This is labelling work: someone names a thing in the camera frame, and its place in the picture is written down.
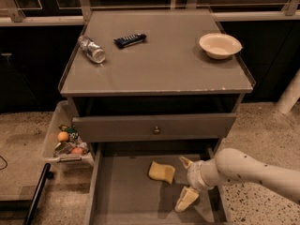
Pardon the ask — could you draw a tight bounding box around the red apple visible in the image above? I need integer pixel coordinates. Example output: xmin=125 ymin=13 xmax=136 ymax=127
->
xmin=71 ymin=147 xmax=85 ymax=155

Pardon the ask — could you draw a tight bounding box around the grey top drawer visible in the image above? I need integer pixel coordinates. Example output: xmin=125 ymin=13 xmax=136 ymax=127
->
xmin=72 ymin=113 xmax=236 ymax=143

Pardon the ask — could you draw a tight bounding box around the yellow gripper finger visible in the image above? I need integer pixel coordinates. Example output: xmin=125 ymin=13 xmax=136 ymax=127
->
xmin=175 ymin=187 xmax=199 ymax=212
xmin=179 ymin=157 xmax=193 ymax=170

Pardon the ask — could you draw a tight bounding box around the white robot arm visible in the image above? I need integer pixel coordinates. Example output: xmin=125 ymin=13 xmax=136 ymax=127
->
xmin=175 ymin=148 xmax=300 ymax=212

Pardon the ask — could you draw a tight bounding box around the white railing frame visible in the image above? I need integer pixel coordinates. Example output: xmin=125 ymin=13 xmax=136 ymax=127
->
xmin=1 ymin=0 xmax=300 ymax=26

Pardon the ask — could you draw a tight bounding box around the white paper bowl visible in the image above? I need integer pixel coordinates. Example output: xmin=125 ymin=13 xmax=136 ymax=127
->
xmin=199 ymin=33 xmax=242 ymax=60

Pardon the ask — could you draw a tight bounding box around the grey drawer cabinet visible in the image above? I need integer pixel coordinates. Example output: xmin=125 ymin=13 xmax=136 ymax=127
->
xmin=60 ymin=9 xmax=255 ymax=147

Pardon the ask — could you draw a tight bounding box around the black bar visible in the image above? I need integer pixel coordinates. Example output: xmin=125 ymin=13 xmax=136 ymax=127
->
xmin=22 ymin=163 xmax=52 ymax=225

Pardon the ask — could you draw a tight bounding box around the orange fruit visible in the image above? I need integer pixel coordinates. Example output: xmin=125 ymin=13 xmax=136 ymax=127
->
xmin=57 ymin=131 xmax=68 ymax=142

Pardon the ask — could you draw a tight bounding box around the open grey middle drawer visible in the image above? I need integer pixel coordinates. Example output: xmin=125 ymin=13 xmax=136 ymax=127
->
xmin=83 ymin=141 xmax=233 ymax=225

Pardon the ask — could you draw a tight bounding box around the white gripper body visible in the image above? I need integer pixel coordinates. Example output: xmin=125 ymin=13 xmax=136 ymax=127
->
xmin=187 ymin=160 xmax=213 ymax=191

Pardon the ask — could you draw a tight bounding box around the silver foil snack packet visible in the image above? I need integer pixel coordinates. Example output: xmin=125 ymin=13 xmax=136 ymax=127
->
xmin=53 ymin=142 xmax=73 ymax=157

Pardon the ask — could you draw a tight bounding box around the yellow sponge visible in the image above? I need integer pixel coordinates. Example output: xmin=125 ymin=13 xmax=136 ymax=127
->
xmin=148 ymin=161 xmax=175 ymax=185

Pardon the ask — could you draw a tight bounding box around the clear plastic water bottle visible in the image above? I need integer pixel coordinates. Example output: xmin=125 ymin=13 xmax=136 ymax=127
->
xmin=78 ymin=36 xmax=106 ymax=64

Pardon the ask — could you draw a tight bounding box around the round metal drawer knob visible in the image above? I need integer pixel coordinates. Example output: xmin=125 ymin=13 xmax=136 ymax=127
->
xmin=153 ymin=127 xmax=161 ymax=134

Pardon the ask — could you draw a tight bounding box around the green snack bag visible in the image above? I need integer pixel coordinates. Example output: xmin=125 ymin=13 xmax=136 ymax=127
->
xmin=59 ymin=125 xmax=79 ymax=142

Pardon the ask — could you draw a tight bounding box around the clear plastic storage bin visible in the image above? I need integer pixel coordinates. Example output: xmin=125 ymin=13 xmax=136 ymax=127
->
xmin=42 ymin=100 xmax=94 ymax=170

